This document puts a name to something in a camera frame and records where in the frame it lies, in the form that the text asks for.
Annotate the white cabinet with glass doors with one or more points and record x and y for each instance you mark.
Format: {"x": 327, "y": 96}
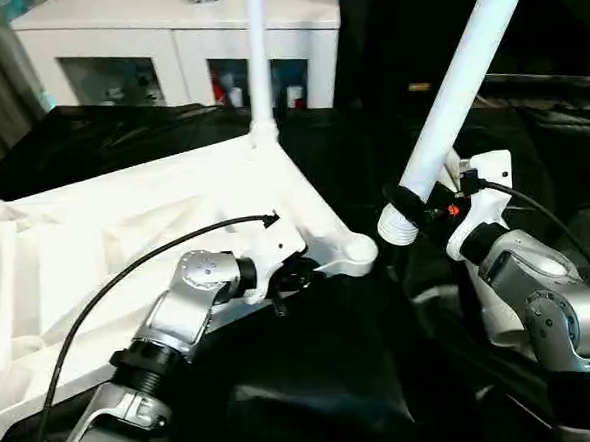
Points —
{"x": 163, "y": 29}

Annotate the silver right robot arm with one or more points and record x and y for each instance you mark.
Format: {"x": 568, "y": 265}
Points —
{"x": 551, "y": 306}

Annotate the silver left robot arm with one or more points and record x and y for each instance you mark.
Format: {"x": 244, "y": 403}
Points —
{"x": 153, "y": 360}

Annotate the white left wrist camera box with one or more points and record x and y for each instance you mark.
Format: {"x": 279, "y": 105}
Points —
{"x": 266, "y": 245}

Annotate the white plastic table top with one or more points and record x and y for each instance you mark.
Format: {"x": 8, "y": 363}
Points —
{"x": 125, "y": 231}

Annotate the black mat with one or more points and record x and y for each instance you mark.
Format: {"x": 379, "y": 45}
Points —
{"x": 335, "y": 379}

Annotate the black furniture with gold label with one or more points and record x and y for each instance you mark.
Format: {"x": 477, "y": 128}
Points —
{"x": 553, "y": 15}

